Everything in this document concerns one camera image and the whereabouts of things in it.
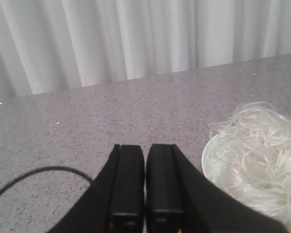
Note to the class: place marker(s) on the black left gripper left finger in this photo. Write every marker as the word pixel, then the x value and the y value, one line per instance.
pixel 114 201

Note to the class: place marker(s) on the white pleated curtain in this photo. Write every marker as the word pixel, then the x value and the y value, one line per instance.
pixel 50 45

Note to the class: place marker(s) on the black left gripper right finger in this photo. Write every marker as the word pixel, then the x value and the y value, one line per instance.
pixel 179 199

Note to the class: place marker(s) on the white translucent vermicelli bundle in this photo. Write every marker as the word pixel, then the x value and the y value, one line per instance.
pixel 249 157

